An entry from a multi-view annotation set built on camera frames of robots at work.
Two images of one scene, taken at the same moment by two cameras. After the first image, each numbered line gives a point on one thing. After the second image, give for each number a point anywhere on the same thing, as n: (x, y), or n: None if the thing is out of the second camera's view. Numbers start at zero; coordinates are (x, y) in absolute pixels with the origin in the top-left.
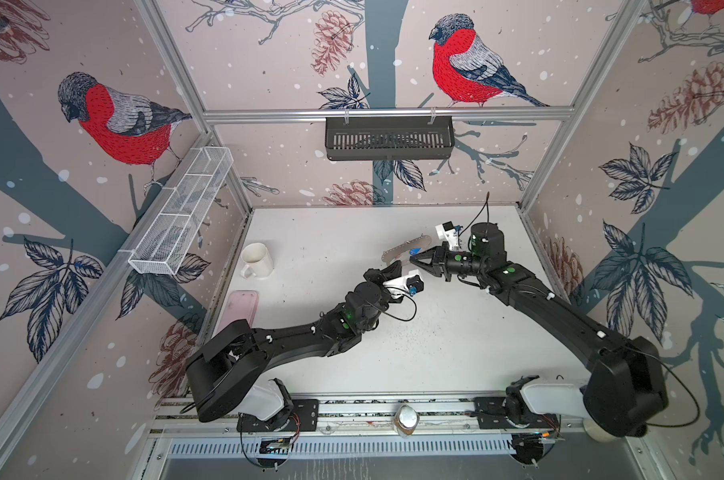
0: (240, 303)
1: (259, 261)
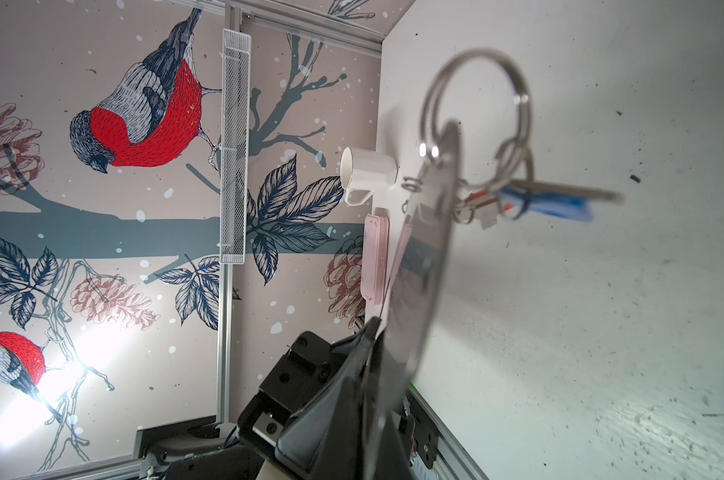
0: (375, 258)
1: (362, 170)
